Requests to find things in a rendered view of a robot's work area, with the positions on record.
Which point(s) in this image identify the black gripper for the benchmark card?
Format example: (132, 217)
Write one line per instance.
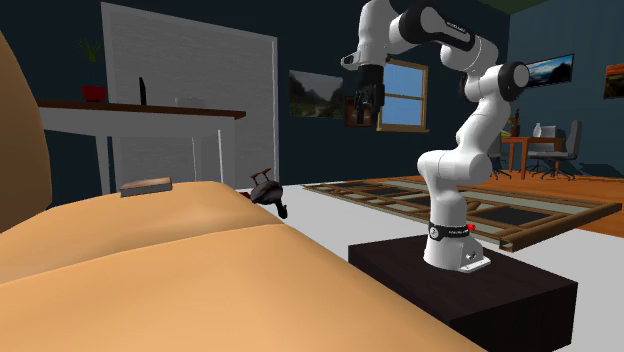
(370, 83)

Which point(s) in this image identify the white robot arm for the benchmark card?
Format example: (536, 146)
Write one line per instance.
(468, 141)

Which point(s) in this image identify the wooden framed window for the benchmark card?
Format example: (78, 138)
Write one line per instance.
(404, 95)

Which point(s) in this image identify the dark brown teapot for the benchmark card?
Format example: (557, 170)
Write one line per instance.
(265, 192)

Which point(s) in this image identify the wooden desk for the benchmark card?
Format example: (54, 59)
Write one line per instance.
(524, 144)

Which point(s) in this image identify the grey window blind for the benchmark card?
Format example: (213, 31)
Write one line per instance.
(195, 73)

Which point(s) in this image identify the grey office chair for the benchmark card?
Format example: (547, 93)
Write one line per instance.
(560, 151)

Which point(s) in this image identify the white table with brown top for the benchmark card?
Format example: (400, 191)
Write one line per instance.
(146, 117)

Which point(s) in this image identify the dark robot stand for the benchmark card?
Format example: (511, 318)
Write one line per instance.
(487, 297)

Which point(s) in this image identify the grey book with brown cover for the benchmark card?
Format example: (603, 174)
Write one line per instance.
(146, 186)

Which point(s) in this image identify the tan sofa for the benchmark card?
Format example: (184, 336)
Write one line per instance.
(170, 273)

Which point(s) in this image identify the potted plant in red bowl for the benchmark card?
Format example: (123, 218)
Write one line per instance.
(92, 90)

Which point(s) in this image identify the small dark wall picture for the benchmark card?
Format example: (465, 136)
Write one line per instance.
(351, 114)

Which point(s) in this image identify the mountain landscape wall picture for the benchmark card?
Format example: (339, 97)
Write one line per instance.
(314, 95)

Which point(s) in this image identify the blue sky wall picture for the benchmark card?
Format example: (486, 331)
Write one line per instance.
(551, 69)

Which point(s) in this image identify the wooden frame on floor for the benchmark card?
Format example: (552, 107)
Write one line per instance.
(536, 214)

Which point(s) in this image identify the orange wall picture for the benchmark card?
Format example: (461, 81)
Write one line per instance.
(614, 80)

